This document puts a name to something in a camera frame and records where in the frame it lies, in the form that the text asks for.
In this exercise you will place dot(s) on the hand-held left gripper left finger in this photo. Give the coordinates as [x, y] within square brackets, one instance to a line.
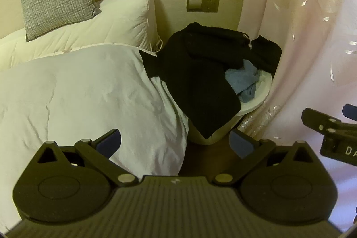
[109, 143]

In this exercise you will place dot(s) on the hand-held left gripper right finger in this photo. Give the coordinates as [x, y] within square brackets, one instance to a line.
[241, 144]

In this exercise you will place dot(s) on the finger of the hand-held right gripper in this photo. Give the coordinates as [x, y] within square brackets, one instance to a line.
[315, 118]
[350, 111]

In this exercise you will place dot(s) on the white laundry basket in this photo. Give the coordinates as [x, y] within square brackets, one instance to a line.
[259, 93]

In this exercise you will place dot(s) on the black garment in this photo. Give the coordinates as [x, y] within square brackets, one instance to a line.
[195, 81]

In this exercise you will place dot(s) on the white duvet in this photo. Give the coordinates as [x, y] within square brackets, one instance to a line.
[83, 104]

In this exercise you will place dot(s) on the grey-blue garment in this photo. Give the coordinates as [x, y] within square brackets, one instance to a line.
[242, 81]

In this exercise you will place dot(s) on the pink patterned curtain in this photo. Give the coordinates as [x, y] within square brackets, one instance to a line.
[301, 45]

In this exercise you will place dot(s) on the black cloth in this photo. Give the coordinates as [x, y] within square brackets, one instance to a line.
[267, 52]

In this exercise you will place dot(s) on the white pillow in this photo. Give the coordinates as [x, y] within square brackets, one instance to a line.
[117, 23]

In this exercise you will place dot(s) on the beige wall socket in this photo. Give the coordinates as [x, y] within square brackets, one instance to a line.
[212, 4]

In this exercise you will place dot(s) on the beige wall switch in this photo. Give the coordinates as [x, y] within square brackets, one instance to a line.
[195, 4]

